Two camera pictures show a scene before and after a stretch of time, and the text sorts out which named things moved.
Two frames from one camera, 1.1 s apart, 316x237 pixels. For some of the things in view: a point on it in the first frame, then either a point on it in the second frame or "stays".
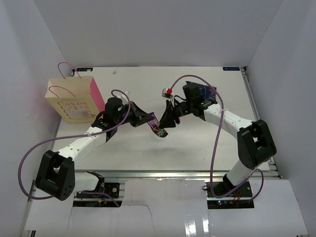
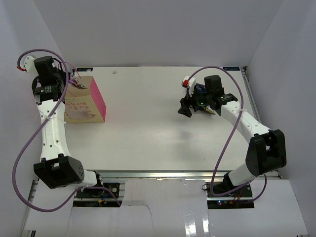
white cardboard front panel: x=170 y=208 stays
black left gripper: x=139 y=116 → x=63 y=75
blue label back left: x=84 y=69 stays
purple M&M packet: x=154 y=125 → x=77 y=84
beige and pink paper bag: x=77 y=99 stays
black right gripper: x=167 y=120 → x=184 y=109
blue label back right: x=231 y=68 stays
